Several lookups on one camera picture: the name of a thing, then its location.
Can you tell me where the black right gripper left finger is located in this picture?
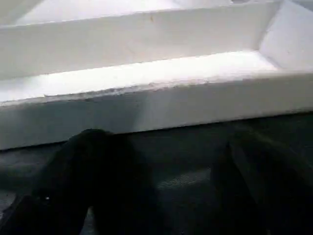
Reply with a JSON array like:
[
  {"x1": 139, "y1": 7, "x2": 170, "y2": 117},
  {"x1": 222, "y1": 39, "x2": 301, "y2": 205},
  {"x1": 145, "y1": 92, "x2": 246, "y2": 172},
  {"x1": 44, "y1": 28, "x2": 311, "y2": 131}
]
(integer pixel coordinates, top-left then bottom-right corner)
[{"x1": 0, "y1": 128, "x2": 160, "y2": 235}]

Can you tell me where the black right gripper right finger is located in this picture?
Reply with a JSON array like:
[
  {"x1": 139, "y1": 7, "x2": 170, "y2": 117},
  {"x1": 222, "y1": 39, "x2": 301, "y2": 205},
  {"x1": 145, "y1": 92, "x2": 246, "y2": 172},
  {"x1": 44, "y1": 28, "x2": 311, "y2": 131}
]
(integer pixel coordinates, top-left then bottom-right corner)
[{"x1": 209, "y1": 129, "x2": 313, "y2": 235}]

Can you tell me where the white plastic table top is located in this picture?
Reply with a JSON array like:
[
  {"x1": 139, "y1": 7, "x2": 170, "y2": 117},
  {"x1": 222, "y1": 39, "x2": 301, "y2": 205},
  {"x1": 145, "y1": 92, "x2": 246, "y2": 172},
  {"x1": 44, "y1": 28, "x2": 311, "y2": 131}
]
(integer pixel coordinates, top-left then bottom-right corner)
[{"x1": 0, "y1": 0, "x2": 313, "y2": 152}]

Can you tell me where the black work mat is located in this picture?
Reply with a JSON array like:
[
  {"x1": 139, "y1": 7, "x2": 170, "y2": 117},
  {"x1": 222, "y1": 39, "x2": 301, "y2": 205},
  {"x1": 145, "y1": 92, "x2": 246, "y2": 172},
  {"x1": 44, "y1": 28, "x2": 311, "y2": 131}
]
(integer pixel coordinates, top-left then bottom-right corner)
[{"x1": 0, "y1": 112, "x2": 313, "y2": 235}]

